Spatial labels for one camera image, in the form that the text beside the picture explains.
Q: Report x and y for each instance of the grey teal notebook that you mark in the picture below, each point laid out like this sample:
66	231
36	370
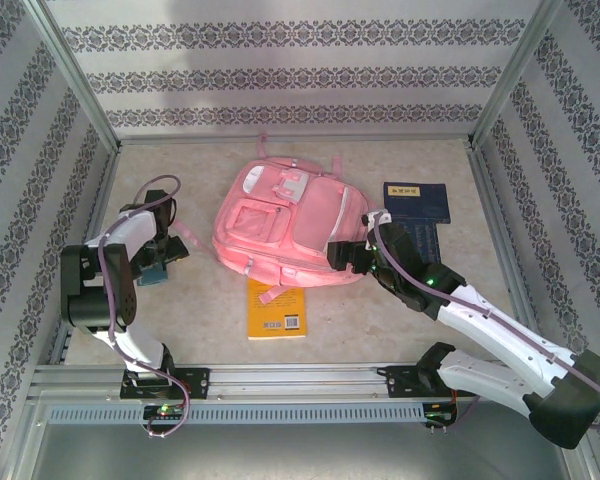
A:
152	277

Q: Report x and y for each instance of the dark blue book yellow label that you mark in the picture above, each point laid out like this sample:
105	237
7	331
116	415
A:
425	200

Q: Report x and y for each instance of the pink school backpack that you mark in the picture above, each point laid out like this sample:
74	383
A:
290	235

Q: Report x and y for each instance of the yellow paperback book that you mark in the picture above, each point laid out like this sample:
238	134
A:
275	315

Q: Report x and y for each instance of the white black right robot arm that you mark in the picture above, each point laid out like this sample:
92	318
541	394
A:
480	380

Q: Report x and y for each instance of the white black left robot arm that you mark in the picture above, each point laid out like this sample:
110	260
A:
130	227

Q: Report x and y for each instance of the grey sheet metal panel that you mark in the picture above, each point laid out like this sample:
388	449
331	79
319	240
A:
280	455

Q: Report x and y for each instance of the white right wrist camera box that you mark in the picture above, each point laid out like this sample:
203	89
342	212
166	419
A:
377	217

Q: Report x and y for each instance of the aluminium frame side rail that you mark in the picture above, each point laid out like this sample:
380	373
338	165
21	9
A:
105	190
502	250

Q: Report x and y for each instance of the aluminium frame crossbar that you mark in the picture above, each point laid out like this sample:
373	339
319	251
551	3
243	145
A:
430	138

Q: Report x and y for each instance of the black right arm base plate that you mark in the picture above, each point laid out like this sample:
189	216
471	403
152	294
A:
400	382

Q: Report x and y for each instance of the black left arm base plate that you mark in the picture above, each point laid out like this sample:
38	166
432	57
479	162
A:
195	382

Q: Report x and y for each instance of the aluminium mounting rail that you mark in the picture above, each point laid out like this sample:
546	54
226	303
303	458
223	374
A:
290	382

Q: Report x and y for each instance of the aluminium frame post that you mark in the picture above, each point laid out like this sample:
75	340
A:
515	70
70	70

